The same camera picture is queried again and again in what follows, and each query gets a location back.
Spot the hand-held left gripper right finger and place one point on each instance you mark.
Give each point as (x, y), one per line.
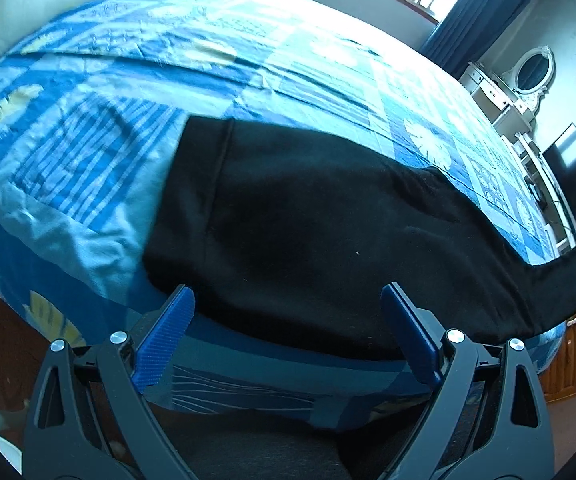
(413, 340)

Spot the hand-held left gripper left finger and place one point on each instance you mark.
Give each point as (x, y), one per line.
(165, 340)

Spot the black pants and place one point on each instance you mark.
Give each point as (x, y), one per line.
(293, 230)

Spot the person's dark grey trouser leg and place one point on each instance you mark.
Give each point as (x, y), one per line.
(268, 450)

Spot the brown wooden cabinet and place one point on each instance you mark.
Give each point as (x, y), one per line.
(575, 355)

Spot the white television stand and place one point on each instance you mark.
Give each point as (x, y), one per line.
(543, 180)

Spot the blue patterned bed sheet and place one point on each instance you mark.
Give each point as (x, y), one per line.
(108, 125)

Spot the black television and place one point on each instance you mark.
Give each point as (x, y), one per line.
(575, 175)

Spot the white dressing table with mirror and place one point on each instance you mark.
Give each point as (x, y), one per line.
(523, 80)

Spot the dark blue curtain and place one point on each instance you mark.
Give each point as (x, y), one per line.
(478, 15)

